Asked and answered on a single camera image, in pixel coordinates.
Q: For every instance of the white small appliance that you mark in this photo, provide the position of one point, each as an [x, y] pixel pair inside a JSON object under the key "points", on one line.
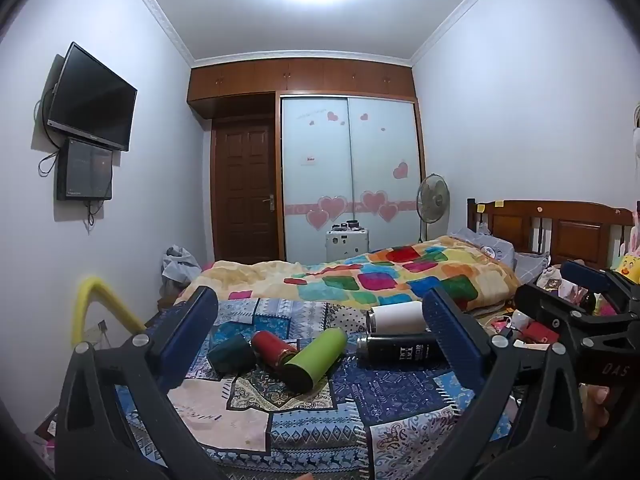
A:
{"points": [[347, 247]]}

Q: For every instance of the yellow foam tube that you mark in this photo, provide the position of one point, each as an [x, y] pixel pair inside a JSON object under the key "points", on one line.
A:
{"points": [[95, 292]]}

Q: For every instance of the white cup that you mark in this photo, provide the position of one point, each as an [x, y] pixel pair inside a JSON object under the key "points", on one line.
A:
{"points": [[397, 317]]}

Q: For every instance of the person's right hand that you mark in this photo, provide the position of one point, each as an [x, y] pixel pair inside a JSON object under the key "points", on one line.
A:
{"points": [[597, 410]]}

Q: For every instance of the red cup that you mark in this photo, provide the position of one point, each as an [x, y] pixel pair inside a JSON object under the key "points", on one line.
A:
{"points": [[270, 349]]}

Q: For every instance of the wall-mounted black television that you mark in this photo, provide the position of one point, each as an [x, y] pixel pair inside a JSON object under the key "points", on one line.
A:
{"points": [[92, 97]]}

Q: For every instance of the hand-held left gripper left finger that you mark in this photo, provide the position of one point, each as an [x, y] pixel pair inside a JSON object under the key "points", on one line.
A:
{"points": [[192, 332]]}

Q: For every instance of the yellow plush toy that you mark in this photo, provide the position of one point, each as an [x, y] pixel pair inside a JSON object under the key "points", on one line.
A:
{"points": [[629, 267]]}

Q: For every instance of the colourful patterned quilt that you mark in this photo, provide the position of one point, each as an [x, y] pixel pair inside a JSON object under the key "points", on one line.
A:
{"points": [[380, 280]]}

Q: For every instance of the wardrobe with heart stickers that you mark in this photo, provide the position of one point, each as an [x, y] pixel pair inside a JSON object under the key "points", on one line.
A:
{"points": [[350, 160]]}

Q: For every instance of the brown wooden door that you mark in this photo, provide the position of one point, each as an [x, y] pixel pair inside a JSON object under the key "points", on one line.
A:
{"points": [[245, 195]]}

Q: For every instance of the black printed cup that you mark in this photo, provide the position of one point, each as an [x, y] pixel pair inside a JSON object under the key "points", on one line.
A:
{"points": [[395, 349]]}

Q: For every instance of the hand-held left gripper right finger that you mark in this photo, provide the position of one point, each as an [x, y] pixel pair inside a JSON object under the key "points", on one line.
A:
{"points": [[452, 340]]}

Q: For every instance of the grey printed pillow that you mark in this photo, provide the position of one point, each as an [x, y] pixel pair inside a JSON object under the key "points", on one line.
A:
{"points": [[487, 247]]}

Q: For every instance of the blue patchwork bedsheet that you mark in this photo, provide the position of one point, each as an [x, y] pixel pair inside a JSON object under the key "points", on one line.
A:
{"points": [[310, 410]]}

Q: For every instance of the green cup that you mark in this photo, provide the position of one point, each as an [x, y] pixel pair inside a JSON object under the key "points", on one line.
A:
{"points": [[317, 360]]}

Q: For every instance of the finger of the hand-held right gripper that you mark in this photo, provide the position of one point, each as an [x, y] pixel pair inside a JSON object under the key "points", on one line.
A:
{"points": [[582, 275], [545, 307]]}

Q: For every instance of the red flat packet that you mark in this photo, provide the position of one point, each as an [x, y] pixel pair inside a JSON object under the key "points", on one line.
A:
{"points": [[540, 331]]}

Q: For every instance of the dark teal cup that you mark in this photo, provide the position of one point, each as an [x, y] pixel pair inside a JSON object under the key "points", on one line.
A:
{"points": [[230, 355]]}

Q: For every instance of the grey striped pillow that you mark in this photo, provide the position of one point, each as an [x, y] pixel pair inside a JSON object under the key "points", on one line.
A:
{"points": [[532, 266]]}

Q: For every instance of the grey clothes pile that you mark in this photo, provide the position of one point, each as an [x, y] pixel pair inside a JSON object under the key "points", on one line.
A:
{"points": [[180, 267]]}

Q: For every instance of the standing electric fan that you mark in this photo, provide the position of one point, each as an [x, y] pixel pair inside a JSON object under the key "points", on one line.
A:
{"points": [[432, 199]]}

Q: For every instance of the wooden bed headboard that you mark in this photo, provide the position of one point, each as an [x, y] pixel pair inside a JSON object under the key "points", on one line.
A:
{"points": [[560, 230]]}

